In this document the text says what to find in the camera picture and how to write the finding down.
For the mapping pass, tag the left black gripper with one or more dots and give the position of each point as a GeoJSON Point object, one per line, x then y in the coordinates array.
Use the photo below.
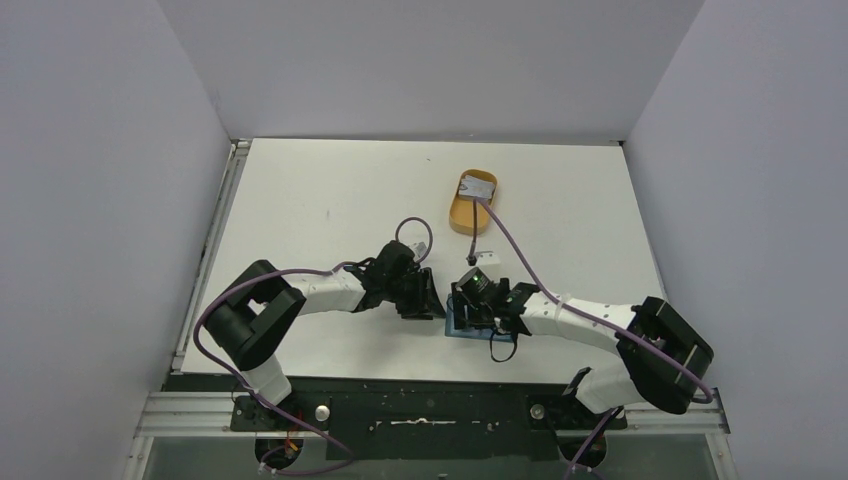
{"type": "Point", "coordinates": [424, 305]}

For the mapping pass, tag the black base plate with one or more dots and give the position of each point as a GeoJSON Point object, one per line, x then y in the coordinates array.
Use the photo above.
{"type": "Point", "coordinates": [410, 420]}

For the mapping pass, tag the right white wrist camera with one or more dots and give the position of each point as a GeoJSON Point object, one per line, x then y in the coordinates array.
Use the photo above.
{"type": "Point", "coordinates": [486, 257]}

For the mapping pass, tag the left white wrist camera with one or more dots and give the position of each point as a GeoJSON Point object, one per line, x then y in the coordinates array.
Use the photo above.
{"type": "Point", "coordinates": [420, 250]}

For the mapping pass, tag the yellow oval tray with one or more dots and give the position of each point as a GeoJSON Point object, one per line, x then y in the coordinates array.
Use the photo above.
{"type": "Point", "coordinates": [465, 214]}

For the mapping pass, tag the blue leather card holder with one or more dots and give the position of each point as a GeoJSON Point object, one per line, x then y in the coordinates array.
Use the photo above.
{"type": "Point", "coordinates": [464, 330]}

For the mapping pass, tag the aluminium frame rail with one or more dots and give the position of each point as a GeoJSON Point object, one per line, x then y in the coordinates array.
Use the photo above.
{"type": "Point", "coordinates": [141, 445]}

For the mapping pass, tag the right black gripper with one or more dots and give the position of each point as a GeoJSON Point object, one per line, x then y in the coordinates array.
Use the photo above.
{"type": "Point", "coordinates": [475, 314]}

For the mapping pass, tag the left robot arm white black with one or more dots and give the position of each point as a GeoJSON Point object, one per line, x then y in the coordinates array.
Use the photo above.
{"type": "Point", "coordinates": [250, 319]}

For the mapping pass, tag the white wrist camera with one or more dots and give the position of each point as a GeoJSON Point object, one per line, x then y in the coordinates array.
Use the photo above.
{"type": "Point", "coordinates": [486, 257]}
{"type": "Point", "coordinates": [420, 250]}

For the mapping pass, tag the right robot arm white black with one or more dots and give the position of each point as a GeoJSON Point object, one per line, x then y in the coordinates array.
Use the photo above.
{"type": "Point", "coordinates": [661, 359]}

